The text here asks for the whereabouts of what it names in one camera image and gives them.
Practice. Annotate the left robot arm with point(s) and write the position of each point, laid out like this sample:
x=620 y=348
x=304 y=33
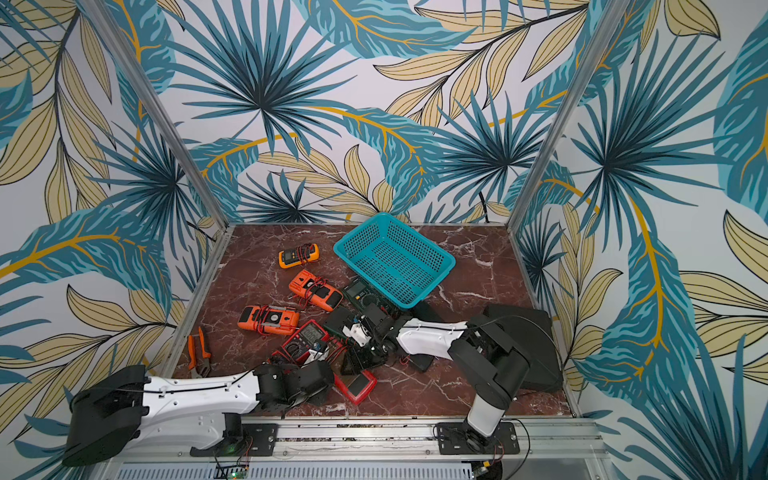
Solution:
x=131 y=408

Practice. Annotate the left aluminium corner post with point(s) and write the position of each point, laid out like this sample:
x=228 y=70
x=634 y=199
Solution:
x=108 y=29

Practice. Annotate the red multimeter with display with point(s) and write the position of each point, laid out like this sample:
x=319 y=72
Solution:
x=301 y=345

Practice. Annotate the teal plastic basket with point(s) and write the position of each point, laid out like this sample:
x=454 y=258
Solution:
x=395 y=259

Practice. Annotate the green black dial multimeter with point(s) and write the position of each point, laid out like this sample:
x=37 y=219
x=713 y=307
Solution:
x=361 y=295

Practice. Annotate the orange multimeter near left arm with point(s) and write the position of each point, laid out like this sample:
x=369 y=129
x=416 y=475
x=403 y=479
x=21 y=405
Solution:
x=268 y=320

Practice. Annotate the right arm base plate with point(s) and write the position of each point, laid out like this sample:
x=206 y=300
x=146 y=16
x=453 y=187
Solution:
x=457 y=438

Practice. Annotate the large red multimeter taped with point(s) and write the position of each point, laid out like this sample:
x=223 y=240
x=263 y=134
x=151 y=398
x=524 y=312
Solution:
x=357 y=387

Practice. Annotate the orange multimeter face down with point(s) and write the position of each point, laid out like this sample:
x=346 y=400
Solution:
x=312 y=290

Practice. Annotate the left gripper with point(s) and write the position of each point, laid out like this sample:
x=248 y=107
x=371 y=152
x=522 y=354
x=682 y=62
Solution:
x=319 y=396

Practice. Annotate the black plastic tool case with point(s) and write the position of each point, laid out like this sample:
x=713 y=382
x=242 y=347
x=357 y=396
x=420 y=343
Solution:
x=532 y=329

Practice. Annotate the orange handled pliers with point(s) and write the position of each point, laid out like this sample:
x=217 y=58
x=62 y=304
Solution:
x=199 y=356

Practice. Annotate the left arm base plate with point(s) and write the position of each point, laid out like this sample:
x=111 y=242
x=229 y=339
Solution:
x=255 y=439

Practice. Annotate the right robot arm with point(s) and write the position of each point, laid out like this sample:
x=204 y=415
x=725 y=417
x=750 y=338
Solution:
x=490 y=360

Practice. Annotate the aluminium corner post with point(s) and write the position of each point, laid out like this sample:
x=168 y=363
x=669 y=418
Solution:
x=108 y=29
x=595 y=48

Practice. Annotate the green multimeter face down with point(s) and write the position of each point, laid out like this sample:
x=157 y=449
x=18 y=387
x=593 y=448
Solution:
x=340 y=322

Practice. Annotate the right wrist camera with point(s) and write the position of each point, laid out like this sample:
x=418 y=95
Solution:
x=357 y=333

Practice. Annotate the yellow multimeter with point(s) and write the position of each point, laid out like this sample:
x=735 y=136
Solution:
x=301 y=255

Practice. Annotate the aluminium front rail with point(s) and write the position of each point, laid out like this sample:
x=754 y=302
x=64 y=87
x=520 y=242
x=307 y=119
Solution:
x=382 y=448

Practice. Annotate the right aluminium corner post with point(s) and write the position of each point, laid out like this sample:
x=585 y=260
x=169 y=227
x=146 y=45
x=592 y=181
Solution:
x=595 y=48

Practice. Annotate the small black multimeter with leads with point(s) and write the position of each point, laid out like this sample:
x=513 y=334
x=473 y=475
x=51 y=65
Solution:
x=420 y=362

